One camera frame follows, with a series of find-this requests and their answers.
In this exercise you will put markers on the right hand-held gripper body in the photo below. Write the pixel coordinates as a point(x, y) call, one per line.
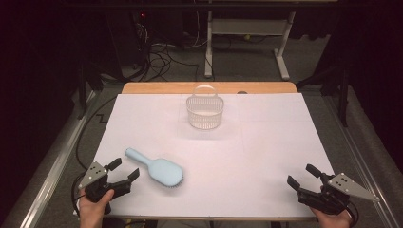
point(332, 196)

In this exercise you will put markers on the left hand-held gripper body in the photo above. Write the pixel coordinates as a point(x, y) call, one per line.
point(95, 177)

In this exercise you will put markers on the light blue hairbrush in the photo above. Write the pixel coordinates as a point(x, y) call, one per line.
point(164, 171)

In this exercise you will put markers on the white plastic basket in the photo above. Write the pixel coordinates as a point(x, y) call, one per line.
point(204, 122)

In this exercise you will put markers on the person's right hand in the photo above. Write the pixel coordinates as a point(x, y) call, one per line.
point(332, 221)

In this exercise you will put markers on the person's left hand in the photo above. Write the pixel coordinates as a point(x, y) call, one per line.
point(92, 213)

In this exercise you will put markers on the black metal stand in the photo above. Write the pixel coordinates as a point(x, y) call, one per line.
point(342, 95)
point(84, 88)

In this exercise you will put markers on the grey table grommet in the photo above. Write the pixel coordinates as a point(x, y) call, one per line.
point(242, 92)

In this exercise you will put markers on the black computer case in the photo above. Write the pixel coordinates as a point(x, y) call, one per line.
point(139, 31)

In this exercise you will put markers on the yellow-green ball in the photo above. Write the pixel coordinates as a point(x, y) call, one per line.
point(247, 37)

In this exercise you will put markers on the aluminium floor rail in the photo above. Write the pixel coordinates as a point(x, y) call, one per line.
point(47, 177)
point(364, 171)

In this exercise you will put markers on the white metal desk frame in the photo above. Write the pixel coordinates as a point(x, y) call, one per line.
point(250, 27)

